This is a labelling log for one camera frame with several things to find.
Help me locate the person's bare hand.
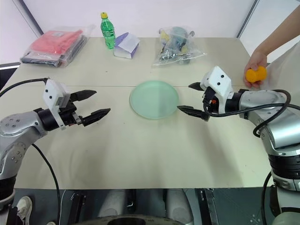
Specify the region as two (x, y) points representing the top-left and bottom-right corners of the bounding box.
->
(243, 50), (268, 89)

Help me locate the purple and white carton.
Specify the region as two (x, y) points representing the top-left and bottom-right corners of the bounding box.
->
(113, 32), (141, 59)

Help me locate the green plastic bottle yellow cap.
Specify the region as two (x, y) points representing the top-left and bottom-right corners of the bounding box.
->
(100, 12), (116, 50)

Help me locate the white sneaker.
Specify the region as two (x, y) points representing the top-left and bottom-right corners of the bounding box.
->
(15, 196), (33, 225)

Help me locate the clear bag of red cloth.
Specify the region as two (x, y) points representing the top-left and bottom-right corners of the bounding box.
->
(20, 24), (96, 68)

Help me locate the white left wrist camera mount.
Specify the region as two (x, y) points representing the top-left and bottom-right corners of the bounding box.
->
(43, 79), (71, 131)

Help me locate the black table bracket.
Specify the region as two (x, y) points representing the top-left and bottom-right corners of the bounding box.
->
(69, 191), (87, 220)
(198, 188), (222, 225)

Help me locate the clear bag of toys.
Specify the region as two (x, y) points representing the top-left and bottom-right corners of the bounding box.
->
(152, 25), (207, 68)

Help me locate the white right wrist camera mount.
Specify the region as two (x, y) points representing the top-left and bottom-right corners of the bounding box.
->
(199, 66), (234, 113)

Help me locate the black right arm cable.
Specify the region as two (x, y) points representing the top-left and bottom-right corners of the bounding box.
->
(202, 90), (292, 225)

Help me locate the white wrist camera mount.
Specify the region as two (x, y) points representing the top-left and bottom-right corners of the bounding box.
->
(199, 66), (234, 113)
(43, 79), (71, 131)

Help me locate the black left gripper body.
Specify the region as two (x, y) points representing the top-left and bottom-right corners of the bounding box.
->
(58, 100), (84, 127)

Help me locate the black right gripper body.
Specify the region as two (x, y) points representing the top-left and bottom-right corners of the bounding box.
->
(202, 86), (220, 115)

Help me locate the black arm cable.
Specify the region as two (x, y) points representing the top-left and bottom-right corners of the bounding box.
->
(202, 90), (292, 225)
(0, 78), (61, 225)

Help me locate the pale green round plate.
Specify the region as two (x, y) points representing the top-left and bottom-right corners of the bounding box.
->
(129, 80), (180, 120)

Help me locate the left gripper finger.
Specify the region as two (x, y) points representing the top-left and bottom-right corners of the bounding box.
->
(70, 90), (98, 103)
(82, 108), (111, 128)

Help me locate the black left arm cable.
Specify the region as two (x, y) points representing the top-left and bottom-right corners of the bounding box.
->
(0, 78), (61, 225)

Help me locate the orange toy fruit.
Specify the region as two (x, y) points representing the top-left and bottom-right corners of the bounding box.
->
(245, 66), (268, 83)

